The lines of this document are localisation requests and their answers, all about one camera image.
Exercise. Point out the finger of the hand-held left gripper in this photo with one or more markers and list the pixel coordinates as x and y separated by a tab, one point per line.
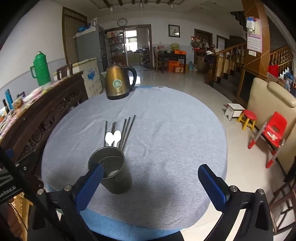
9	153

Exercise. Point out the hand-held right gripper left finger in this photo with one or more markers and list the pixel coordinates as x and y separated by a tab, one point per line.
90	185

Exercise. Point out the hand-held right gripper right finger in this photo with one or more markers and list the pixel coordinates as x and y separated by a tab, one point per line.
212	187

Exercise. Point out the metal utensil holder cup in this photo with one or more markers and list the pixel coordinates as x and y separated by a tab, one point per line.
118	178

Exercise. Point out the white spoon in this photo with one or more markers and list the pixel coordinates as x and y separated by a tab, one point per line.
108	138
117	136

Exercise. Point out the row of metal chopsticks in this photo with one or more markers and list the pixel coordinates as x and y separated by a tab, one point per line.
129	129

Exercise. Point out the carved wooden sideboard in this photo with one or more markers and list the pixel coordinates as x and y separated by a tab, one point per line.
46	115

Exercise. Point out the blue bottle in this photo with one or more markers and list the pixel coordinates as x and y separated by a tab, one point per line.
9	99

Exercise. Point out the blue table cover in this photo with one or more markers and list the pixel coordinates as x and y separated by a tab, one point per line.
127	229

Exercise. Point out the pile of snack packets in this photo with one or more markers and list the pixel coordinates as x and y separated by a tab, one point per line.
30	97

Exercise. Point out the grey tablecloth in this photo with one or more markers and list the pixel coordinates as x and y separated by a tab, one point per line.
173	139

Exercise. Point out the dark wooden chair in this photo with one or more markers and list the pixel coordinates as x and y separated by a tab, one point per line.
284	199

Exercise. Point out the red and yellow stool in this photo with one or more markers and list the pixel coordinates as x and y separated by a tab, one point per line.
248	114

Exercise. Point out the small white stool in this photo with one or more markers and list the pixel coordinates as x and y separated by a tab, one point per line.
235	107

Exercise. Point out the red plastic child chair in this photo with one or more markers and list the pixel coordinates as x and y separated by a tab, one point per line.
275	129

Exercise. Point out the green thermos flask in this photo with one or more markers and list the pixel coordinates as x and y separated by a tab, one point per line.
41	69

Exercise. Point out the wooden chair back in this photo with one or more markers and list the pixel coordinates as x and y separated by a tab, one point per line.
63	71

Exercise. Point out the beige sofa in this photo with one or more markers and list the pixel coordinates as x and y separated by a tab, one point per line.
266	104

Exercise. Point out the gold electric kettle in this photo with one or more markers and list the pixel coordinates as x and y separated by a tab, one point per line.
115	81

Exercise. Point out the clear water jug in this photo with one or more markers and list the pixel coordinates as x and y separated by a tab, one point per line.
191	66

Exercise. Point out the orange cardboard box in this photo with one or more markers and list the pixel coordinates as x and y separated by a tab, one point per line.
174	66

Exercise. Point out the wooden stair railing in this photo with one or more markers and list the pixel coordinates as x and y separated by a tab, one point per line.
229	60

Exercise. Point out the grey refrigerator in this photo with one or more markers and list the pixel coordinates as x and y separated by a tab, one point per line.
89	46

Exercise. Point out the brown wooden door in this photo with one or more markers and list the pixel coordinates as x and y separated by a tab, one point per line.
71	34

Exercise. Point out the dark wooden side table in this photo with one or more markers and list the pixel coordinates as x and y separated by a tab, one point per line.
171	56

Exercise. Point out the shelf rack with goods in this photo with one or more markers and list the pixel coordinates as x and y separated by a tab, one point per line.
114	46

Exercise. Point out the pink wall calendar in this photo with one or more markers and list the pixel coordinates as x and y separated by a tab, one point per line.
254	39

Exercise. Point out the framed wall picture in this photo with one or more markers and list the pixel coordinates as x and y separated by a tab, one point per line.
174	30

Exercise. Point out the round wall clock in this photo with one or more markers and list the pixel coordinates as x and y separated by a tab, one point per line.
122	22

